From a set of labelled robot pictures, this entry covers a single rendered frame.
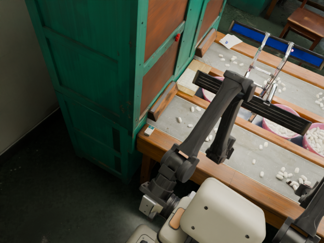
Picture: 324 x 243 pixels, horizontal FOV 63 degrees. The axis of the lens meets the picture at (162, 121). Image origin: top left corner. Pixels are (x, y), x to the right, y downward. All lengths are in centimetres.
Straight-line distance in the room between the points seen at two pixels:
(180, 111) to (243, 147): 45
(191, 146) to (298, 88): 142
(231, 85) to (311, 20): 279
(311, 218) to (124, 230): 145
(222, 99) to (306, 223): 46
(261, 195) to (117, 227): 109
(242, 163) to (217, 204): 88
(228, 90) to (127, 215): 146
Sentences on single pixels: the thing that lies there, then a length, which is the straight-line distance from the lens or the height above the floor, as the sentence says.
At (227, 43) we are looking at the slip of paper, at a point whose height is 77.
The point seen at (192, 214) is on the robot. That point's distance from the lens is 78.
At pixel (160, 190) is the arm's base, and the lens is 90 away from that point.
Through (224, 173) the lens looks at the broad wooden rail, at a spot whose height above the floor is 76.
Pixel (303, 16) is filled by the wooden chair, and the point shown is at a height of 46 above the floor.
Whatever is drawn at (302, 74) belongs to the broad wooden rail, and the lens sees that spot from 229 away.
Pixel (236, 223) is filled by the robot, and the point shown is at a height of 138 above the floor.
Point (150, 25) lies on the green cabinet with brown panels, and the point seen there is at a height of 145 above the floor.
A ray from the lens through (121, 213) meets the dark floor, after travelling 215.
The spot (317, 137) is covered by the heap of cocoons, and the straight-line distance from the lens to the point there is 199.
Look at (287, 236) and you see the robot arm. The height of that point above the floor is 127.
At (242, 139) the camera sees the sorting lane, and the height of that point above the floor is 74.
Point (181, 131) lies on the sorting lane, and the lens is 161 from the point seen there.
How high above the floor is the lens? 207
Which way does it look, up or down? 55 degrees down
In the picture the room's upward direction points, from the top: 11 degrees clockwise
